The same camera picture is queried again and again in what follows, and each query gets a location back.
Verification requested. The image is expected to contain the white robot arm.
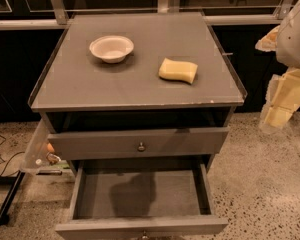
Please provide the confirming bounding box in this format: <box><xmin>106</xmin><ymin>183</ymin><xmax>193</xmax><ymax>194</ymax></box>
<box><xmin>255</xmin><ymin>0</ymin><xmax>300</xmax><ymax>69</ymax></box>

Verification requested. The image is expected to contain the black floor cable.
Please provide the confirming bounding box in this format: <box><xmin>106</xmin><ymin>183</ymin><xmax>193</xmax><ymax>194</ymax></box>
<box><xmin>0</xmin><ymin>128</ymin><xmax>26</xmax><ymax>178</ymax></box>

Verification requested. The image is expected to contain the clear plastic side bin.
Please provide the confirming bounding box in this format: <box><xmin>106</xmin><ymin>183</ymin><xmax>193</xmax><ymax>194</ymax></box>
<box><xmin>20</xmin><ymin>121</ymin><xmax>69</xmax><ymax>175</ymax></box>

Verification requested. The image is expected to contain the grey drawer cabinet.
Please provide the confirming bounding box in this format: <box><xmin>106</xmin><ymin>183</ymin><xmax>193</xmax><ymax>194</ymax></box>
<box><xmin>27</xmin><ymin>11</ymin><xmax>248</xmax><ymax>172</ymax></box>

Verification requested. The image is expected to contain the grey top drawer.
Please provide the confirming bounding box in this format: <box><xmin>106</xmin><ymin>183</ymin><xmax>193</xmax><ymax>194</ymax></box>
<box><xmin>48</xmin><ymin>127</ymin><xmax>229</xmax><ymax>160</ymax></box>

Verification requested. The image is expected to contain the white paper bowl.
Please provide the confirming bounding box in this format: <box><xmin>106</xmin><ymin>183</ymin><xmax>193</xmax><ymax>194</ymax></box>
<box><xmin>89</xmin><ymin>35</ymin><xmax>134</xmax><ymax>64</ymax></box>

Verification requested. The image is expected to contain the black floor bar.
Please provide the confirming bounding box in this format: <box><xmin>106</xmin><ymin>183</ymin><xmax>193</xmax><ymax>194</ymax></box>
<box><xmin>0</xmin><ymin>171</ymin><xmax>25</xmax><ymax>226</ymax></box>

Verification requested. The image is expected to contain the yellow sponge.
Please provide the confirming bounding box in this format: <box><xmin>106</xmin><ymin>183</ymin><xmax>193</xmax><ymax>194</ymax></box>
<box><xmin>158</xmin><ymin>58</ymin><xmax>198</xmax><ymax>84</ymax></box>

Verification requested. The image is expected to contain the grey drawer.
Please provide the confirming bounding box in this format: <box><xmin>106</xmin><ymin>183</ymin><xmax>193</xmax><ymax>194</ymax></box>
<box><xmin>48</xmin><ymin>127</ymin><xmax>229</xmax><ymax>160</ymax></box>
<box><xmin>56</xmin><ymin>159</ymin><xmax>228</xmax><ymax>240</ymax></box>

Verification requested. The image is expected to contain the metal railing frame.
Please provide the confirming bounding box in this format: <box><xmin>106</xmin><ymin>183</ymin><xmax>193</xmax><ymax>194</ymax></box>
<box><xmin>0</xmin><ymin>0</ymin><xmax>298</xmax><ymax>30</ymax></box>

